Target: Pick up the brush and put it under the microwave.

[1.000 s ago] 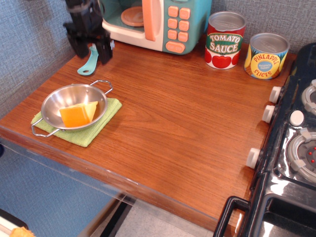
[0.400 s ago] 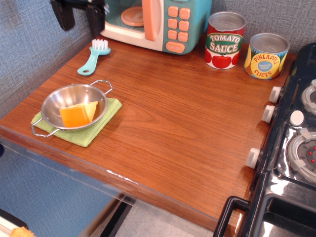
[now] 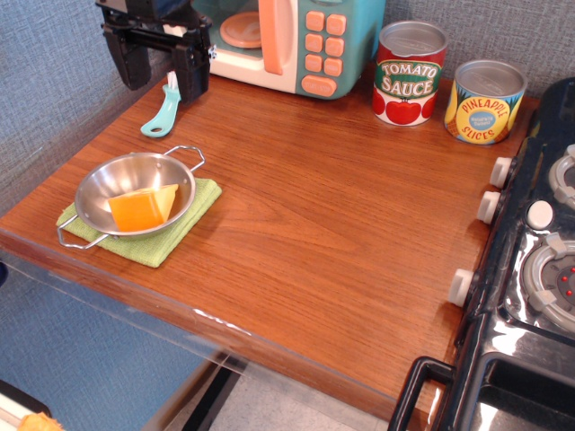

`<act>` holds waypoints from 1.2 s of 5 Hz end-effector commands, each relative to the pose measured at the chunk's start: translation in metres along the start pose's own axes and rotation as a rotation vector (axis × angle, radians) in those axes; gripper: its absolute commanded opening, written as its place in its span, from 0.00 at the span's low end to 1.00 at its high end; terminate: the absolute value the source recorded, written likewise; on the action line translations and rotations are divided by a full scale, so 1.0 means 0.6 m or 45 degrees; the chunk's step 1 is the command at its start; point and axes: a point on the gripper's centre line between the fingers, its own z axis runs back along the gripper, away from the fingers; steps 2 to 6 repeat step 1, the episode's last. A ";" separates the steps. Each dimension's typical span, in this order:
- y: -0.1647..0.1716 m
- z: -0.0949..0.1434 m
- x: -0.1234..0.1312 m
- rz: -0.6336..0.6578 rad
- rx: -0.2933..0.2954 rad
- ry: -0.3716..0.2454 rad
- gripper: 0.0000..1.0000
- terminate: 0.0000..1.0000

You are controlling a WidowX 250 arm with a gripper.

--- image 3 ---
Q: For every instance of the teal brush with white bristles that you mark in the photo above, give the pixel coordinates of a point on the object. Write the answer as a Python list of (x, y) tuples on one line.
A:
[(162, 123)]

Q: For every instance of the grey stove burner upper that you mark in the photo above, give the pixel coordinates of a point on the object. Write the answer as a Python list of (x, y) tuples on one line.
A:
[(562, 191)]

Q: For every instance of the white stove knob middle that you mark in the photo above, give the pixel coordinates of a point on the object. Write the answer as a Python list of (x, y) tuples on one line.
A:
[(488, 206)]

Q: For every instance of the black toy stove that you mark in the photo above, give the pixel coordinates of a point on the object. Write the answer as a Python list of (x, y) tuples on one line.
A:
[(515, 368)]

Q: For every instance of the green cloth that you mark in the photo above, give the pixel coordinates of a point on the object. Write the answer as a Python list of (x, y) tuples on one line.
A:
[(150, 250)]

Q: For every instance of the grey stove burner lower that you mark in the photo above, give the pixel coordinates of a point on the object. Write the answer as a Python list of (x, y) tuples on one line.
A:
[(548, 280)]

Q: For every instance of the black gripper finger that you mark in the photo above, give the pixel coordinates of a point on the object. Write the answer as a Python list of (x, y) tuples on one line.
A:
[(129, 56), (192, 68)]

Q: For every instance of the black oven door handle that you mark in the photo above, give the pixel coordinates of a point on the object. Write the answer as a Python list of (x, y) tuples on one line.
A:
[(423, 369)]

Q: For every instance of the orange microwave turntable plate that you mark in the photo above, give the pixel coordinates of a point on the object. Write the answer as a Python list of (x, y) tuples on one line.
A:
[(242, 30)]

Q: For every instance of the teal toy microwave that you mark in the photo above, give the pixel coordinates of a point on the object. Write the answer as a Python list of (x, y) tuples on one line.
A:
[(312, 48)]

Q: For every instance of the pineapple slices can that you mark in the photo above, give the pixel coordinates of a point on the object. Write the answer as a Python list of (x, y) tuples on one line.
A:
[(484, 101)]

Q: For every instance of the white stove knob bottom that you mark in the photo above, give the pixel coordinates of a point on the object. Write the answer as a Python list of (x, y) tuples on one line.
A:
[(460, 286)]

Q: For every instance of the white stove knob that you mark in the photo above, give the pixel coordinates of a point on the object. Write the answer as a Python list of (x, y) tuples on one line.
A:
[(460, 286), (488, 206), (500, 171)]

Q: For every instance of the steel bowl with handles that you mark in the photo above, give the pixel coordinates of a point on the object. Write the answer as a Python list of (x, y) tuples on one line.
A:
[(128, 173)]

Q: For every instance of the orange cheese wedge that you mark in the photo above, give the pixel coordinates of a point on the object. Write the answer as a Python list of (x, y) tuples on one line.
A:
[(143, 209)]

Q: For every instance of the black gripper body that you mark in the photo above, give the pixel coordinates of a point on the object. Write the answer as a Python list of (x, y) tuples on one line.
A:
[(160, 25)]

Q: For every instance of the white round stove button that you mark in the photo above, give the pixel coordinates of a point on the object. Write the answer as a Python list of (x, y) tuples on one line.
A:
[(539, 215)]

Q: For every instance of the tomato sauce can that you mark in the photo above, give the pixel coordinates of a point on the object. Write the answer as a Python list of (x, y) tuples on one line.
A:
[(409, 64)]

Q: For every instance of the white stove knob top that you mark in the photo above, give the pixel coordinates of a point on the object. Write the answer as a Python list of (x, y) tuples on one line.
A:
[(500, 171)]

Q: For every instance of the grey stove burner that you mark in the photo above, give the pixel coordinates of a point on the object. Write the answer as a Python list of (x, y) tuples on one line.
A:
[(562, 191), (548, 280)]

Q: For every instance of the orange object bottom left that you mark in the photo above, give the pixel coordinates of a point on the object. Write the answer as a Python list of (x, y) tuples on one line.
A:
[(39, 422)]

